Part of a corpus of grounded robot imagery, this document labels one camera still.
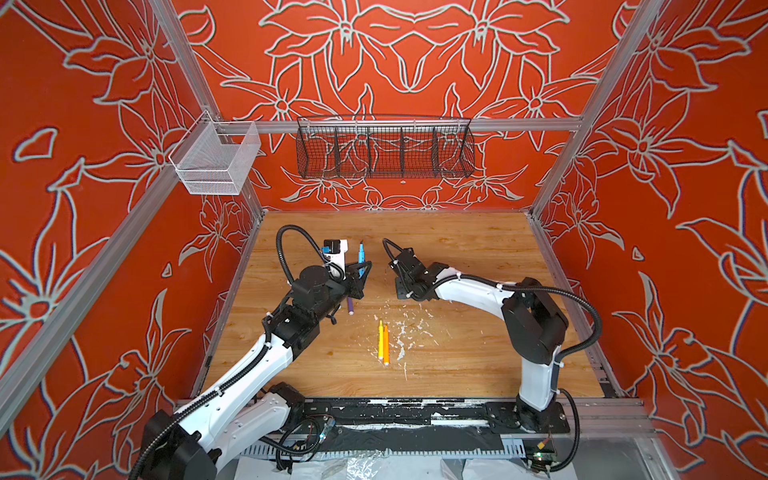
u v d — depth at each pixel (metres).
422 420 0.74
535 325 0.49
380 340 0.85
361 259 0.71
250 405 0.57
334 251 0.62
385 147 0.98
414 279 0.70
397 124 0.92
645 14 0.70
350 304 0.94
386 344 0.84
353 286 0.64
